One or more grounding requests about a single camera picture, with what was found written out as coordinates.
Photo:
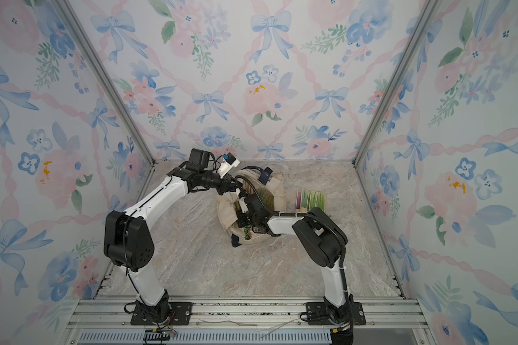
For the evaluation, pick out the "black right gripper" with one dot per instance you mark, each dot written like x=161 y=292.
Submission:
x=239 y=219

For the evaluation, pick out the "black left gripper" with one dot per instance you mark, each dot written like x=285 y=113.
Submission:
x=227 y=185

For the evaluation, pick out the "beige tote bag navy handles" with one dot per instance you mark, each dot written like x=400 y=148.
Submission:
x=255 y=180

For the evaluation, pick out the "purple bamboo folding fan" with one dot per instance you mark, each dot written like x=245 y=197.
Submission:
x=298 y=205

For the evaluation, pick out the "green bamboo folding fan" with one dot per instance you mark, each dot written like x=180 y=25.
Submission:
x=313 y=199
x=321 y=201

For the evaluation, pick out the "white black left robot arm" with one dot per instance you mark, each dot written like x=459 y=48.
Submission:
x=128 y=241

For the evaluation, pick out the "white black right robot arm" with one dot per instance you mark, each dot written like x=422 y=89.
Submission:
x=322 y=239

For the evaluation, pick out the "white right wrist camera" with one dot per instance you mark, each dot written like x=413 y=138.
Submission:
x=243 y=205

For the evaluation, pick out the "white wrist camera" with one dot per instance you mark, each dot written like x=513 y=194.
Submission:
x=243 y=205
x=229 y=161

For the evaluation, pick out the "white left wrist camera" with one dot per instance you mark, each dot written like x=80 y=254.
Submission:
x=229 y=161

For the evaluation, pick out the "aluminium corner post left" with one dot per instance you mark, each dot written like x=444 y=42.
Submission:
x=68 y=15

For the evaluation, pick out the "aluminium corner post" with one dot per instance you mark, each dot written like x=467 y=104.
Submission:
x=425 y=19
x=68 y=15

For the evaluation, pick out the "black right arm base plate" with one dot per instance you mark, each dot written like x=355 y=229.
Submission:
x=325 y=314

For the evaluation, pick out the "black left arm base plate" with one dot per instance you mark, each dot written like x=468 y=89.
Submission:
x=177 y=314

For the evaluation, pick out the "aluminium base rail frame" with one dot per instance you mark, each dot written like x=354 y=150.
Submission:
x=245 y=320

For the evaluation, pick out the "aluminium corner post right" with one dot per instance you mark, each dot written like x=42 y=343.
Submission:
x=425 y=19

